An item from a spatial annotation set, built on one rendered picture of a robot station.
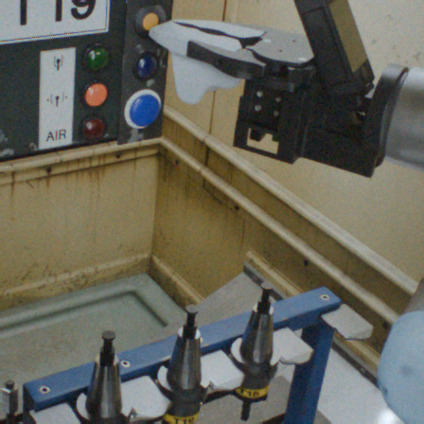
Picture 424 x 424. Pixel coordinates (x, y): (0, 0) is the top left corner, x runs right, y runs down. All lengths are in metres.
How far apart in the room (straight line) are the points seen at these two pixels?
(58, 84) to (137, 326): 1.54
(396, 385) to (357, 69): 0.24
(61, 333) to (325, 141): 1.56
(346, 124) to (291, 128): 0.04
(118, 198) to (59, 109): 1.46
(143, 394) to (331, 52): 0.55
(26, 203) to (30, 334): 0.33
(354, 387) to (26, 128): 1.13
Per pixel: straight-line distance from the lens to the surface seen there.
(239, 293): 1.95
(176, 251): 2.23
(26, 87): 0.73
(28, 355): 2.13
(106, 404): 1.03
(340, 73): 0.67
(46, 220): 2.13
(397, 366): 0.57
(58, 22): 0.72
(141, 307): 2.29
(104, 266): 2.28
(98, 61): 0.74
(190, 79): 0.73
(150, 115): 0.79
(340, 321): 1.25
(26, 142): 0.75
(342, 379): 1.76
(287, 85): 0.68
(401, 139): 0.66
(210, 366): 1.13
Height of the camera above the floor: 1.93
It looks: 29 degrees down
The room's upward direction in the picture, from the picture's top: 6 degrees clockwise
